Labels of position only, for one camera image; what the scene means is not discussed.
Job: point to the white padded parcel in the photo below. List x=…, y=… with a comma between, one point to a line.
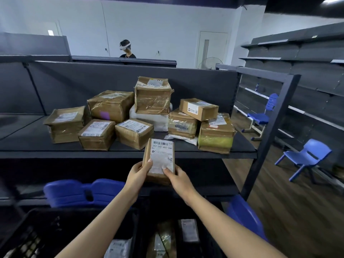
x=158, y=122

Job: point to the grey shelf unit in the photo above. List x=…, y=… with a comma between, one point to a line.
x=35, y=46

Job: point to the black plastic crate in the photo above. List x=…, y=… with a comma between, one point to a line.
x=48, y=231
x=208, y=233

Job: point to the person's left hand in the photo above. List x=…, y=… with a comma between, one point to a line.
x=135, y=178

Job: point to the brown taped parcel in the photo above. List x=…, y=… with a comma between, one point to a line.
x=161, y=241

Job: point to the person's left thumb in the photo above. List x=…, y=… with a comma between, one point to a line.
x=146, y=166

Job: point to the small bottle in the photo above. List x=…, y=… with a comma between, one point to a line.
x=257, y=87

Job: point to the person's left forearm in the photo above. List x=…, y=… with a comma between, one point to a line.
x=99, y=228

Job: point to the person's right hand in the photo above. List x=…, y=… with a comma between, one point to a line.
x=181, y=184

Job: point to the dark grey metal shelf rack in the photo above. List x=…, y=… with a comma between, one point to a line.
x=32, y=137

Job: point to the standing fan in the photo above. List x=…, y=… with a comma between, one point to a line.
x=211, y=63

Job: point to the white mailer parcel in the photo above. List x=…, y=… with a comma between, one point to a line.
x=118, y=248

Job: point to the small cardboard box white label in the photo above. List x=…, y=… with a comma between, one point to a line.
x=160, y=155

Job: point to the person's right thumb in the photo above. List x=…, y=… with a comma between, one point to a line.
x=167, y=173

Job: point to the grey wall shelving unit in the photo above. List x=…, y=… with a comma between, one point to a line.
x=309, y=64

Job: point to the dark parcel with white label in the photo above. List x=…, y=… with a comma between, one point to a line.
x=189, y=229

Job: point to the pile of brown taped parcels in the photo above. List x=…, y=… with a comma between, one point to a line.
x=111, y=104

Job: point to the person's right forearm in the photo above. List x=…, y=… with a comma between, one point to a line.
x=228, y=231

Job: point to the white door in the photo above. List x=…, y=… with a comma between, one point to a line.
x=212, y=48

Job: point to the blue plastic chair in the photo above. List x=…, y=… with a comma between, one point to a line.
x=306, y=155
x=246, y=214
x=262, y=115
x=70, y=192

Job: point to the flat white plastic mailer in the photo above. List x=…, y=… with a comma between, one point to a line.
x=185, y=139

